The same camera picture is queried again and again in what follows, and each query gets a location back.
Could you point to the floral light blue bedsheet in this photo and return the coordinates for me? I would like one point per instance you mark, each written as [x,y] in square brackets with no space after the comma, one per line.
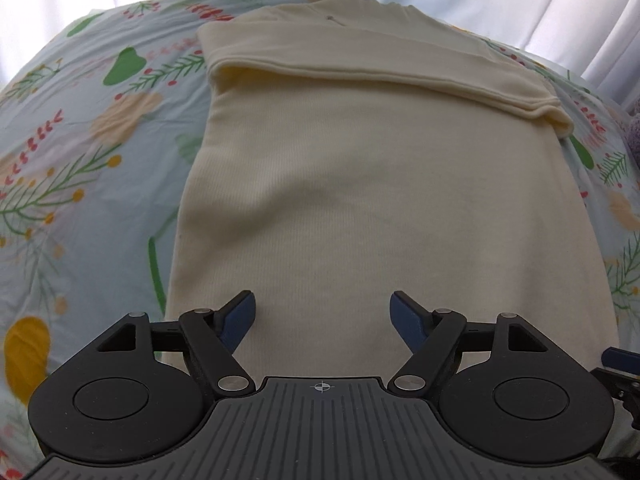
[98,137]

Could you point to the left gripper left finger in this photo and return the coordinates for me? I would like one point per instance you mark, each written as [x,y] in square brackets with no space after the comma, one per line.
[211,337]

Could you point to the purple teddy bear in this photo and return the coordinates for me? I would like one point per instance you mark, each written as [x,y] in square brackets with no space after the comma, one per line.
[632,133]

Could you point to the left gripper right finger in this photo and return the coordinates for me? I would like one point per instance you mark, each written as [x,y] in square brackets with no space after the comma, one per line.
[433,337]

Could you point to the cream knit sweater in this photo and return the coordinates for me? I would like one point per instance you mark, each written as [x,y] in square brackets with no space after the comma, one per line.
[354,148]

